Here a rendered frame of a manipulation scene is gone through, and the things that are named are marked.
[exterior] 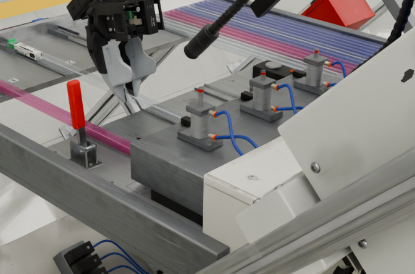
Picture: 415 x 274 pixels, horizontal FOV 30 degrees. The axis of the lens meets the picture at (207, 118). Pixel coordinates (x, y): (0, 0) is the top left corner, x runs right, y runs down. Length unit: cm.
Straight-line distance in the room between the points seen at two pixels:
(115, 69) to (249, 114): 24
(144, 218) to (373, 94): 35
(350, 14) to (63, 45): 77
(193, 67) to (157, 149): 172
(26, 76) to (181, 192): 47
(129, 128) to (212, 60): 160
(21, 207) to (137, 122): 105
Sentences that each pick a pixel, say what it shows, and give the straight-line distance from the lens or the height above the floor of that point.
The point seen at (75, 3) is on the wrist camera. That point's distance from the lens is 117.
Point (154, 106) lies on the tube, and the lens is 110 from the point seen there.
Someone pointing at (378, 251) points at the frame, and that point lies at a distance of 63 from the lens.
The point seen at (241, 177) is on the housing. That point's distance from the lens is 78.
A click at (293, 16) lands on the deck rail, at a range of 151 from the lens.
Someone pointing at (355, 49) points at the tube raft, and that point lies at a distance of 136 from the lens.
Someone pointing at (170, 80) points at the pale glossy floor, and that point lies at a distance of 250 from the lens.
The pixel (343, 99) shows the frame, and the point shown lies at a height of 147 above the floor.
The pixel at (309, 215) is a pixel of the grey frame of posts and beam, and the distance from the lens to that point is 62.
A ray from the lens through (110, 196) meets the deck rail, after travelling 88.
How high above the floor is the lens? 183
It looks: 47 degrees down
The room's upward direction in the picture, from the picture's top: 50 degrees clockwise
